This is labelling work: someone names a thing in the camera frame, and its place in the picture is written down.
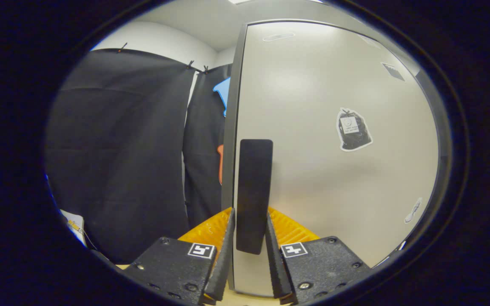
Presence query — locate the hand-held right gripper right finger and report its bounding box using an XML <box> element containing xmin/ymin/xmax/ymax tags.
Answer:
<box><xmin>265</xmin><ymin>207</ymin><xmax>373</xmax><ymax>306</ymax></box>

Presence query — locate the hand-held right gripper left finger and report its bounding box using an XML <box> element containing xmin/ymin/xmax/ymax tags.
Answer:
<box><xmin>122</xmin><ymin>207</ymin><xmax>236</xmax><ymax>306</ymax></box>

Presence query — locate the black door handle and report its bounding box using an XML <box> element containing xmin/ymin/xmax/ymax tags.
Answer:
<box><xmin>236</xmin><ymin>139</ymin><xmax>273</xmax><ymax>255</ymax></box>

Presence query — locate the grey cabinet door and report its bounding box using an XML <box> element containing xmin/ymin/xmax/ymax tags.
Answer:
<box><xmin>232</xmin><ymin>21</ymin><xmax>441</xmax><ymax>296</ymax></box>

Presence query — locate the black backdrop cloth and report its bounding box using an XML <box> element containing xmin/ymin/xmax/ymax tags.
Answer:
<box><xmin>44</xmin><ymin>48</ymin><xmax>233</xmax><ymax>265</ymax></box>

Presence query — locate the white paper card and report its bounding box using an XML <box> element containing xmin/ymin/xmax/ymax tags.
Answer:
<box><xmin>60</xmin><ymin>209</ymin><xmax>87</xmax><ymax>248</ymax></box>

